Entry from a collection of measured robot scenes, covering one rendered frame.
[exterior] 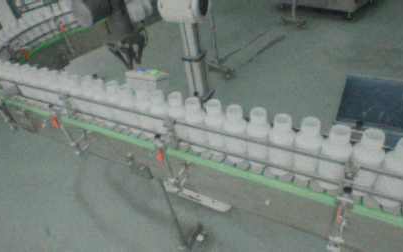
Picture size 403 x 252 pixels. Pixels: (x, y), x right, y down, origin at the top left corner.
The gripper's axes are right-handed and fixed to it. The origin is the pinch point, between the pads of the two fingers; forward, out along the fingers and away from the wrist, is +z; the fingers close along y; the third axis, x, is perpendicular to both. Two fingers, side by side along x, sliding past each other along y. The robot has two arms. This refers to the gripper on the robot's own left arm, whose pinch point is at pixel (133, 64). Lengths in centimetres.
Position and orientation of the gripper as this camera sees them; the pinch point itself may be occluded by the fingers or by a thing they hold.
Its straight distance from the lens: 80.2
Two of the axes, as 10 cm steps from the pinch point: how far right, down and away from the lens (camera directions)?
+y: 4.7, -6.2, 6.2
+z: 1.5, 7.5, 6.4
